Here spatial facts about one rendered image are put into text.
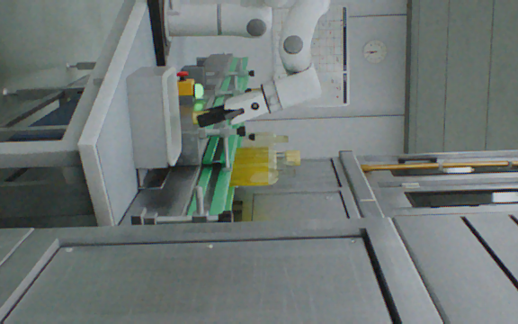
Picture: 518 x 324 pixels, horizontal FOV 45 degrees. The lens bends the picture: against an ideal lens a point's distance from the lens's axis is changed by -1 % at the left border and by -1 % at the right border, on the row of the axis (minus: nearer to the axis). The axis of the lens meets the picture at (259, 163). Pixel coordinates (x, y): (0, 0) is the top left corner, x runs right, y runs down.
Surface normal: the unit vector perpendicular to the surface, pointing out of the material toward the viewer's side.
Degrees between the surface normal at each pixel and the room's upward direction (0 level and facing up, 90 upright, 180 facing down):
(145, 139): 90
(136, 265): 90
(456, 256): 90
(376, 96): 90
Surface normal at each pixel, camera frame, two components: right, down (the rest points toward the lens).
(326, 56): -0.01, 0.28
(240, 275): -0.04, -0.96
